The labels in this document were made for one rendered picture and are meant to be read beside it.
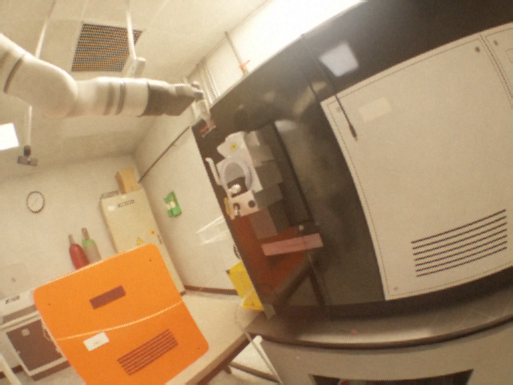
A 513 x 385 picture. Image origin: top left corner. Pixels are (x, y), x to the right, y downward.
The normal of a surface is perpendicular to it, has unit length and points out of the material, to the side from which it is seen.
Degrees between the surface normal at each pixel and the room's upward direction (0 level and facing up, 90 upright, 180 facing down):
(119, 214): 90
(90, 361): 90
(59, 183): 90
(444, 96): 90
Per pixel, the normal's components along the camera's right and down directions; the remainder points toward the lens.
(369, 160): -0.58, 0.22
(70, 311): 0.72, -0.29
